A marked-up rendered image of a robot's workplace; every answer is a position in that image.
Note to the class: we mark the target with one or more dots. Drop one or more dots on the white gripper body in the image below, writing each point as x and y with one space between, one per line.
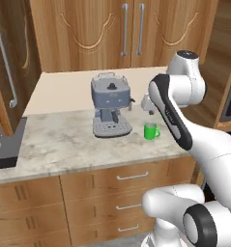
148 102

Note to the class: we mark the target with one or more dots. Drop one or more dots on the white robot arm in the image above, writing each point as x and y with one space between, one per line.
216 154

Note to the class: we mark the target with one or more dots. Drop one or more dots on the green mug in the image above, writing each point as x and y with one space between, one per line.
150 131

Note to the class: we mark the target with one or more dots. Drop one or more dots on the tall wooden oven cabinet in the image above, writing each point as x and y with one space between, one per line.
228 125

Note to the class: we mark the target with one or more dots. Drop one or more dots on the open wooden cabinet door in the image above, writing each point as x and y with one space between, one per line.
22 48

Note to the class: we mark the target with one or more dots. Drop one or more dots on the grey espresso coffee machine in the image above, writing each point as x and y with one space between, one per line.
109 103

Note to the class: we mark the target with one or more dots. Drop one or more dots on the wooden drawer front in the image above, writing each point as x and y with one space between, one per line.
33 241
26 222
97 181
26 194
97 230
101 209

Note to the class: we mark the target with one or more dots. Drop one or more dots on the black hob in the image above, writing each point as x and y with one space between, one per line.
5 144

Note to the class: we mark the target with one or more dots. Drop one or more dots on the wooden wall cabinet door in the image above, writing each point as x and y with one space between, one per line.
81 32
175 29

